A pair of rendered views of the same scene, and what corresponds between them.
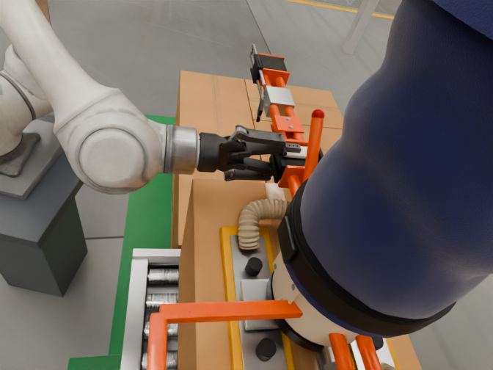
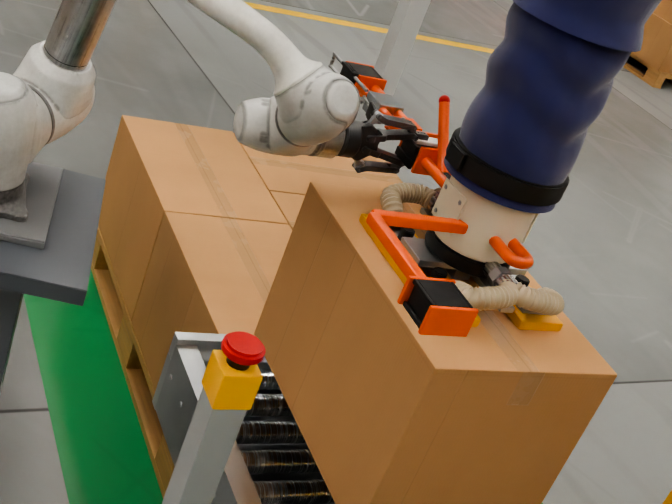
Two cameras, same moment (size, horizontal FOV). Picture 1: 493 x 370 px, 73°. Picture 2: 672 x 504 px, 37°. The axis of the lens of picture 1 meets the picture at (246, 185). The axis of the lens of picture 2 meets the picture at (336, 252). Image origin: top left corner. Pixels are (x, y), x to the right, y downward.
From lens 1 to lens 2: 1.47 m
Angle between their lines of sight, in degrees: 22
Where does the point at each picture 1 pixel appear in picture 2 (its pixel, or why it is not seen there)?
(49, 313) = not seen: outside the picture
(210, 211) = (341, 206)
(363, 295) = (512, 167)
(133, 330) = not seen: hidden behind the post
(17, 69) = (51, 76)
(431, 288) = (546, 151)
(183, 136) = not seen: hidden behind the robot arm
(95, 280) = (22, 474)
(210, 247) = (356, 229)
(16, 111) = (44, 128)
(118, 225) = (31, 391)
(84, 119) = (315, 77)
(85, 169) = (330, 104)
